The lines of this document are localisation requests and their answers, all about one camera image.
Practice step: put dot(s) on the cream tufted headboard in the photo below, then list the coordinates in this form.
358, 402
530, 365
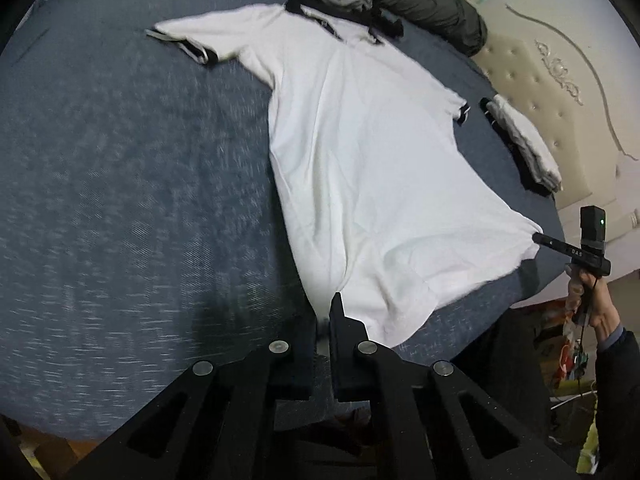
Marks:
534, 62

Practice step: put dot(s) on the person's right hand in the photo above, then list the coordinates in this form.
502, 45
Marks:
604, 317

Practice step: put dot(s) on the dark grey rolled duvet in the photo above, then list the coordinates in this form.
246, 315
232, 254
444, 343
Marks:
455, 21

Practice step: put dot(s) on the black tracker camera box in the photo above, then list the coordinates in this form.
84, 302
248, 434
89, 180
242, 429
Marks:
592, 229

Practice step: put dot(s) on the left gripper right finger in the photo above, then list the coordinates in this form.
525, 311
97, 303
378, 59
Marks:
429, 422

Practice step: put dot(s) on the white polo shirt black trim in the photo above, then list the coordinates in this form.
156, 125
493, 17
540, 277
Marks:
380, 206

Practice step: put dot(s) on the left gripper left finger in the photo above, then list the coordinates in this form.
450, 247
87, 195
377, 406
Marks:
208, 423

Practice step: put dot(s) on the folded white clothes stack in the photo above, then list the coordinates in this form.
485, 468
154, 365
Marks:
523, 135

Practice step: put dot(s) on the person's right forearm sleeve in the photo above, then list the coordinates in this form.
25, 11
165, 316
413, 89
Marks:
617, 420

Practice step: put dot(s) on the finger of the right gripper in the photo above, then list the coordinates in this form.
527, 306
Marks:
546, 241

